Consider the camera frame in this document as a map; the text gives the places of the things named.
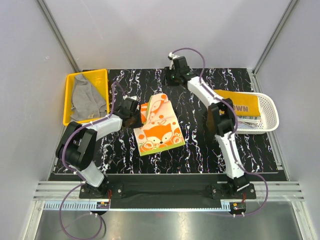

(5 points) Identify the yellow brown bear towel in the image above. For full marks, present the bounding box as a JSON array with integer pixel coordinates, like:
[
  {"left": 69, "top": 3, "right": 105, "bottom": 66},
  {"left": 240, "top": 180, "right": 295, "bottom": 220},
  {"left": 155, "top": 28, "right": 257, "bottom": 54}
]
[{"left": 215, "top": 89, "right": 261, "bottom": 117}]

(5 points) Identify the blue white patterned towel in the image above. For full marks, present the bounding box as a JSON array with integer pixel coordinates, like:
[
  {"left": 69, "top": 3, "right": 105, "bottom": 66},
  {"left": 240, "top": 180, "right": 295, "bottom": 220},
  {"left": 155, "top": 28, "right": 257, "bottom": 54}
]
[{"left": 237, "top": 116, "right": 261, "bottom": 129}]

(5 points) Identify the yellow plastic bin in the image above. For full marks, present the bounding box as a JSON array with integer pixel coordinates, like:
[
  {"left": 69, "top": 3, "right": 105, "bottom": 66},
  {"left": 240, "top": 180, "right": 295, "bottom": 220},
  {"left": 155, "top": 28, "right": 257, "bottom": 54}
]
[{"left": 62, "top": 69, "right": 110, "bottom": 126}]

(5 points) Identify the black marble pattern mat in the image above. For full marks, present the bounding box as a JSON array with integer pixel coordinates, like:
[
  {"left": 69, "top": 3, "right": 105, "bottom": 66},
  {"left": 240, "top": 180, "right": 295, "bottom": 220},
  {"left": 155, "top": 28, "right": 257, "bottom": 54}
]
[{"left": 93, "top": 68, "right": 278, "bottom": 174}]

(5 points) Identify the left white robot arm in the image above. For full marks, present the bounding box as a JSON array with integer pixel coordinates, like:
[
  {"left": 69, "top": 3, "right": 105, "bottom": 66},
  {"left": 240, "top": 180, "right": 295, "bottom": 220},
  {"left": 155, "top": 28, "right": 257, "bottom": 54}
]
[{"left": 55, "top": 97, "right": 143, "bottom": 198}]

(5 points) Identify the aluminium frame rail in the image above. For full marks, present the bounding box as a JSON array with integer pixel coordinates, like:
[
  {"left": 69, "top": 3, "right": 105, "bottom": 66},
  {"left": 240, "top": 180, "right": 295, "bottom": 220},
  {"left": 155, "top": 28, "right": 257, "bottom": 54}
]
[{"left": 33, "top": 181, "right": 305, "bottom": 202}]

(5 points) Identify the grey cloth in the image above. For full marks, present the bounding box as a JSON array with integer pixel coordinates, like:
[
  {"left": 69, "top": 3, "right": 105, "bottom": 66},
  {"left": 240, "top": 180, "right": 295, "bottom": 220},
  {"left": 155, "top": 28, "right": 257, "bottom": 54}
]
[{"left": 71, "top": 74, "right": 107, "bottom": 121}]

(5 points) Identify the cream orange fox towel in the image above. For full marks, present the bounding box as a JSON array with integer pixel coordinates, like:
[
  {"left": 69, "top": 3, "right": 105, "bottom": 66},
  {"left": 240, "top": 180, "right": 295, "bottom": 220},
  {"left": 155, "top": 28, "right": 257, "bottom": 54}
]
[{"left": 133, "top": 93, "right": 186, "bottom": 157}]

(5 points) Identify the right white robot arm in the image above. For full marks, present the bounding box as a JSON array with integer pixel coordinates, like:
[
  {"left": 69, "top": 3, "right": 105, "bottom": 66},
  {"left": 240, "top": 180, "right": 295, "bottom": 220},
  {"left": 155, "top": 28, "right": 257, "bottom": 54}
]
[{"left": 164, "top": 53, "right": 250, "bottom": 199}]

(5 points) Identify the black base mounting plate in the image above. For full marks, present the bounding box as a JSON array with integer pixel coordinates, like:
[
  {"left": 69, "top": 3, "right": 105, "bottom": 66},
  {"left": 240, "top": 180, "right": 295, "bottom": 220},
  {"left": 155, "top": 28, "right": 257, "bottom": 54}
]
[{"left": 79, "top": 173, "right": 257, "bottom": 211}]

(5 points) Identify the white plastic basket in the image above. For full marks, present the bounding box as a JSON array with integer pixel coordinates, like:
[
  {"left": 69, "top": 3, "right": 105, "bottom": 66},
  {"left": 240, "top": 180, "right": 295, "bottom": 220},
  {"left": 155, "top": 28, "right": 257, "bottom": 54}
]
[{"left": 207, "top": 89, "right": 280, "bottom": 136}]

